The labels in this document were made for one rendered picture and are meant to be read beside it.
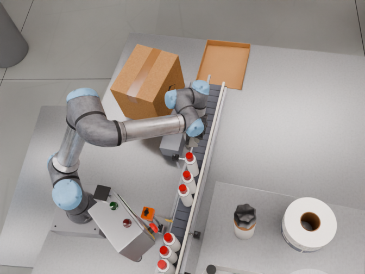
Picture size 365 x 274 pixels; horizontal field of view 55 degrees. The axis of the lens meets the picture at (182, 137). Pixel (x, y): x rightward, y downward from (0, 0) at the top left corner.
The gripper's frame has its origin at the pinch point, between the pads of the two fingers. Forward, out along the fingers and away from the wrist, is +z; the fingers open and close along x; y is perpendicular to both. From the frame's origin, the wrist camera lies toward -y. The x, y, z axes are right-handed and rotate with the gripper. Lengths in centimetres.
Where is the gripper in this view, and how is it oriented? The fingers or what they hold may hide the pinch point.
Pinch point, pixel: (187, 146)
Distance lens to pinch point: 170.5
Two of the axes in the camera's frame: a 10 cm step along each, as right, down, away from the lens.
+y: 9.6, 2.3, -1.3
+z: -1.1, 7.9, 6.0
